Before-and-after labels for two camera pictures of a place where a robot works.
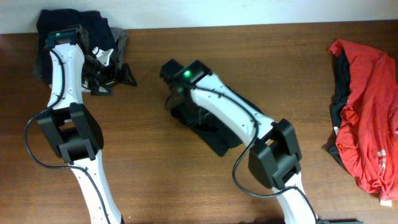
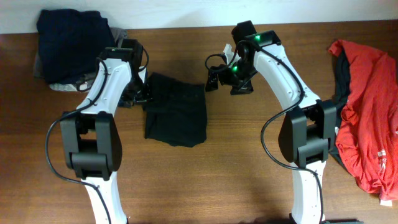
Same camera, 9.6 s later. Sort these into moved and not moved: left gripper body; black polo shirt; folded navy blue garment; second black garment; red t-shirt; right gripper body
Moved: left gripper body; black polo shirt; right gripper body
Not moved: red t-shirt; second black garment; folded navy blue garment
